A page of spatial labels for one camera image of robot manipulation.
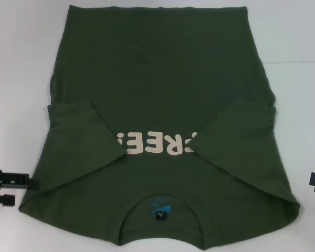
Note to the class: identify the dark green printed t-shirt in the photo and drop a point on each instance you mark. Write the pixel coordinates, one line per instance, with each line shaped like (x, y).
(160, 92)

